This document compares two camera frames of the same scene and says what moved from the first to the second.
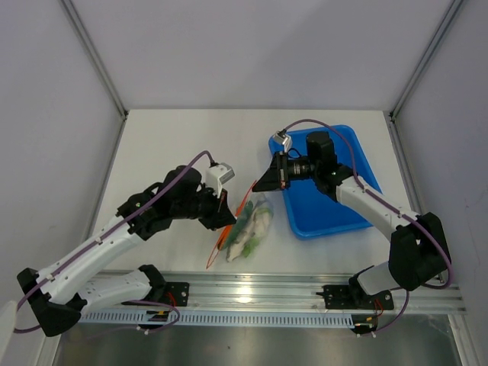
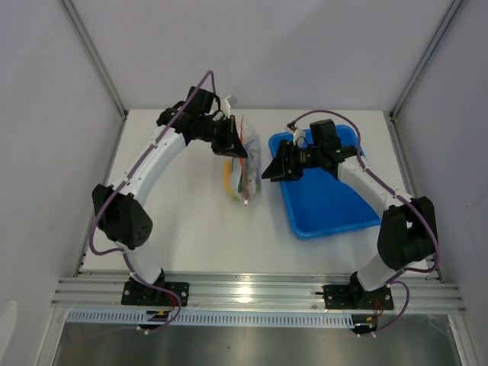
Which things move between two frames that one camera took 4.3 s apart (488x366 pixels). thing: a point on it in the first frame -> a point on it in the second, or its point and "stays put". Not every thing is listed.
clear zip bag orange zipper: [245, 237] -> [242, 178]
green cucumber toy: [240, 224] -> [241, 181]
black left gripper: [220, 216] -> [235, 149]
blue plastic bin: [313, 213] stays put
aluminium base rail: [282, 294] stays put
